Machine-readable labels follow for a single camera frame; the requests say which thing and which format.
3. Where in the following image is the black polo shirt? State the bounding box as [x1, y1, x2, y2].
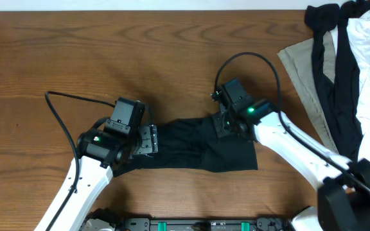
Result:
[113, 117, 258, 177]

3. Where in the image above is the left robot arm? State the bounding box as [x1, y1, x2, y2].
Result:
[35, 124, 158, 230]

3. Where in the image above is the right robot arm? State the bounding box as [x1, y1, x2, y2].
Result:
[213, 96, 370, 230]

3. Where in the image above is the beige garment in pile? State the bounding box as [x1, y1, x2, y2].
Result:
[277, 38, 337, 152]

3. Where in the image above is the black garment in pile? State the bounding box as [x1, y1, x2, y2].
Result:
[304, 1, 370, 162]

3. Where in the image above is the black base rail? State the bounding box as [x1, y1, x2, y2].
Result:
[82, 207, 297, 231]

